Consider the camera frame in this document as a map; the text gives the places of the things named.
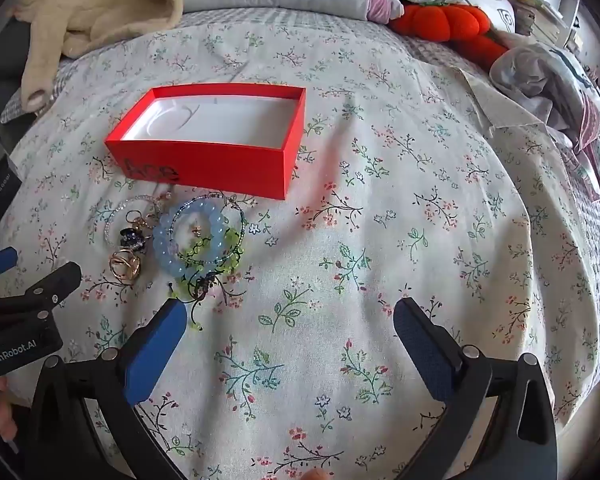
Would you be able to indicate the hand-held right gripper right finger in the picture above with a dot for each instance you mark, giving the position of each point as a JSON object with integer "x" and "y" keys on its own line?
{"x": 425, "y": 355}

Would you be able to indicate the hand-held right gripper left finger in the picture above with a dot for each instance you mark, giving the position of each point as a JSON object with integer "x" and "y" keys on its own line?
{"x": 155, "y": 350}

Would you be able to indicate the gold hair clip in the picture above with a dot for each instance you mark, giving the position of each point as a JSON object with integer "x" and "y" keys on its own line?
{"x": 125, "y": 266}

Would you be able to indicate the black hair claw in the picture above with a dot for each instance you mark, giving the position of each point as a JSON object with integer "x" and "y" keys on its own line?
{"x": 130, "y": 238}

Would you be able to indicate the red cardboard box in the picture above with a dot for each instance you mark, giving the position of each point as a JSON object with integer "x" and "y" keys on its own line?
{"x": 205, "y": 165}

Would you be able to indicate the floral bed sheet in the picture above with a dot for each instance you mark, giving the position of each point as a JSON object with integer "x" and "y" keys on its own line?
{"x": 380, "y": 210}

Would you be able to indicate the dark cloth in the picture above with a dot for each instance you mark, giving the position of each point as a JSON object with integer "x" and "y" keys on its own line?
{"x": 5, "y": 50}

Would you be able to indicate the cream fleece blanket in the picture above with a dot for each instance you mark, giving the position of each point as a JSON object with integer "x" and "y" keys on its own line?
{"x": 90, "y": 10}

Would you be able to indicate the pile of clothes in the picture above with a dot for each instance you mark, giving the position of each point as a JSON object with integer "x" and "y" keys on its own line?
{"x": 525, "y": 70}

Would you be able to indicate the orange plush pumpkin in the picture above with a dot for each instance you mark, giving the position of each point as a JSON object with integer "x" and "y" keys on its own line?
{"x": 440, "y": 22}

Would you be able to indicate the stack of books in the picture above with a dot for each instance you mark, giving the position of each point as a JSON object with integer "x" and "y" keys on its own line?
{"x": 535, "y": 15}

